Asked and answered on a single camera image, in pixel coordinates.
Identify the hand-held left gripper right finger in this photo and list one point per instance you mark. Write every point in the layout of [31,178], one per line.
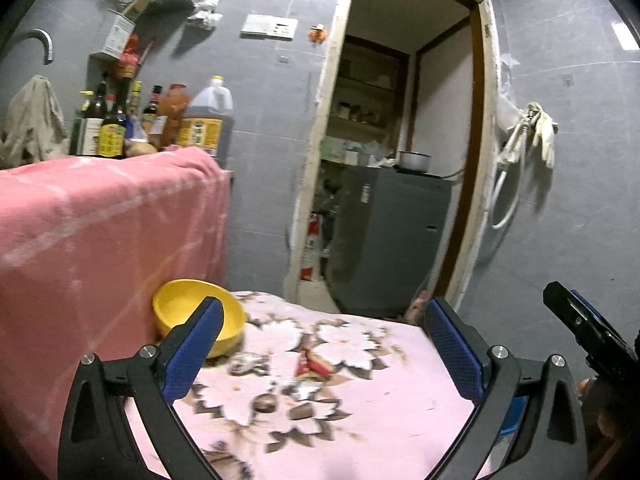
[452,347]

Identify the cream rubber glove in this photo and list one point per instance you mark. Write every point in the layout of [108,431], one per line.
[546,135]
[515,142]

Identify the grey rag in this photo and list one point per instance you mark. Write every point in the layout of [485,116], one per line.
[35,120]

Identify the dark glass bottle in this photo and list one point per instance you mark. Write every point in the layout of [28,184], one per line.
[102,92]

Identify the pink floral blanket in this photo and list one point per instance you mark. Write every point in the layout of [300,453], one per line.
[350,410]

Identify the cardboard packet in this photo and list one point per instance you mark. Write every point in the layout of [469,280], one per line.
[137,5]

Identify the clear plastic bag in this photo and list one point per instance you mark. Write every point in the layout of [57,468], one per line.
[506,112]

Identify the white wall rack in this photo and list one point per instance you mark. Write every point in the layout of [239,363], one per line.
[170,2]

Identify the slim sauce bottle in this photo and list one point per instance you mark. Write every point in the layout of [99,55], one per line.
[135,102]

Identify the yellow-label soy sauce bottle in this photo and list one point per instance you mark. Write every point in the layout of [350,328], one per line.
[112,135]

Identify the wooden door frame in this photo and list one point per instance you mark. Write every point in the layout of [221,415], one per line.
[320,135]

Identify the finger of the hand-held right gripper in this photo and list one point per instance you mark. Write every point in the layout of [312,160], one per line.
[575,315]
[592,310]

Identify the small metal pot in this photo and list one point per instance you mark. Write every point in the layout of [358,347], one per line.
[414,161]

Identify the wooden shelf unit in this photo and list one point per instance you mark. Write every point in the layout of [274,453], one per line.
[365,85]

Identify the yellow bowl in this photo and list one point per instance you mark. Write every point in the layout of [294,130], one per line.
[175,305]

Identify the grey refrigerator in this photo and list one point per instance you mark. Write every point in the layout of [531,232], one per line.
[390,240]

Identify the metal faucet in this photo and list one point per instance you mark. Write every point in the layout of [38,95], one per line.
[42,39]

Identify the white and red sack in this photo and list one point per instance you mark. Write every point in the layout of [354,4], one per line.
[312,250]

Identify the large oil jug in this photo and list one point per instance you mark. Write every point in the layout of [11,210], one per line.
[207,120]

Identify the orange plastic bottle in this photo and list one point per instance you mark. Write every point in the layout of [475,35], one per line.
[172,110]

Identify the white plastic bag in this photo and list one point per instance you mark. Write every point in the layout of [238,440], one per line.
[206,12]

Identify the red mesh bag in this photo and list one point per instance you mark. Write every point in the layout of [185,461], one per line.
[129,60]

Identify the person's right hand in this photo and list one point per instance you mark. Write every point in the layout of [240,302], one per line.
[607,422]

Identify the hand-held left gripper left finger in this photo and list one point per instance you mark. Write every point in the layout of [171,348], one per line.
[192,347]

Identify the pink checked cloth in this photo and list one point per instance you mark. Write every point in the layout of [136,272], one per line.
[75,240]

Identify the green box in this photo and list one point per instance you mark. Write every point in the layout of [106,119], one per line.
[331,149]

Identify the white wall socket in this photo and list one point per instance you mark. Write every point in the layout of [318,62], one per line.
[284,28]

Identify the yellow-capped bottle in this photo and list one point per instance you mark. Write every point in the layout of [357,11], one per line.
[85,130]

